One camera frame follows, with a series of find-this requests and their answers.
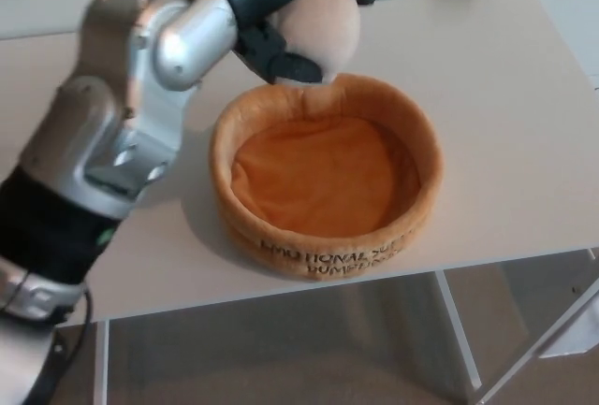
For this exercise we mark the beige plush dumpling toy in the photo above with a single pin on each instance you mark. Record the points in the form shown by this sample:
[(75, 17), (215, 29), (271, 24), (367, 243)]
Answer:
[(323, 26)]

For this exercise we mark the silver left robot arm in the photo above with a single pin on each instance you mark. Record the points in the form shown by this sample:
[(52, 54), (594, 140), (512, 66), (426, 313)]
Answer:
[(140, 49)]

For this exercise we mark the orange round plush plate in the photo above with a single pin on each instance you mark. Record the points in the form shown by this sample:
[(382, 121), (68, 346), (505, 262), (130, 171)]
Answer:
[(323, 176)]

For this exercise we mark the white metal table leg frame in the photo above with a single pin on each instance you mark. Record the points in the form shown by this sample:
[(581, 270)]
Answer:
[(459, 330), (101, 363)]

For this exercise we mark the white slanted metal frame bar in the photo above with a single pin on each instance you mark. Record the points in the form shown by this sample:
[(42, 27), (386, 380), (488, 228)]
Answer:
[(573, 293)]

